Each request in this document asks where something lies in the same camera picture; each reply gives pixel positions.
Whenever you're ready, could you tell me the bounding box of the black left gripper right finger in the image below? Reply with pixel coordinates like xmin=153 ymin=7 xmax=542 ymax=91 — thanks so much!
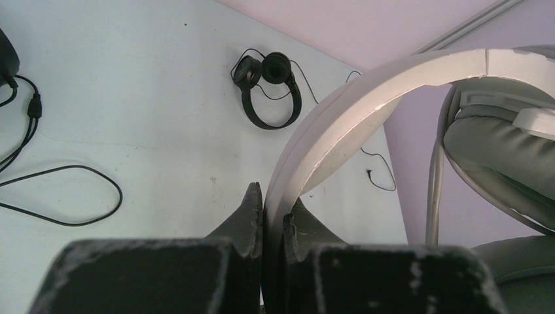
xmin=281 ymin=201 xmax=505 ymax=313

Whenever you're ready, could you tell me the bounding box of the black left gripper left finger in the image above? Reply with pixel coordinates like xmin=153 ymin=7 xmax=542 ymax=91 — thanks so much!
xmin=30 ymin=183 xmax=262 ymax=313

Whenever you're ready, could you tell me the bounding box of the grey USB headset cable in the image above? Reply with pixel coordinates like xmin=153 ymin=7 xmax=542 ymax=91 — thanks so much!
xmin=425 ymin=84 xmax=555 ymax=248

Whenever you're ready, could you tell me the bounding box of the white gaming headset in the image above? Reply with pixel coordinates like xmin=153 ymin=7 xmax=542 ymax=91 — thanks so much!
xmin=261 ymin=45 xmax=554 ymax=313

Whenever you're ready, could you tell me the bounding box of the small black on-ear headphones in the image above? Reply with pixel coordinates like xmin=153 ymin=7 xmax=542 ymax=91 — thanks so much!
xmin=230 ymin=48 xmax=303 ymax=131

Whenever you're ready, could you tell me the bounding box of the black and blue headset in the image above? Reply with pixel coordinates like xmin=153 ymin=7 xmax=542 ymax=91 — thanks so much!
xmin=0 ymin=30 xmax=20 ymax=86

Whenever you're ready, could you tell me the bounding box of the thin black headphone cable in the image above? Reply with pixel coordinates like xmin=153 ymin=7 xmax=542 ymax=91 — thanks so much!
xmin=289 ymin=60 xmax=397 ymax=192

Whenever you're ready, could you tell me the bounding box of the black cable of blue headset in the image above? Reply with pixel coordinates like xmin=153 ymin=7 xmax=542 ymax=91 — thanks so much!
xmin=0 ymin=74 xmax=124 ymax=228

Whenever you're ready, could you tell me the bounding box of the aluminium frame post right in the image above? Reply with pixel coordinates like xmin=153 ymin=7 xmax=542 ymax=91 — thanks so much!
xmin=413 ymin=0 xmax=526 ymax=55

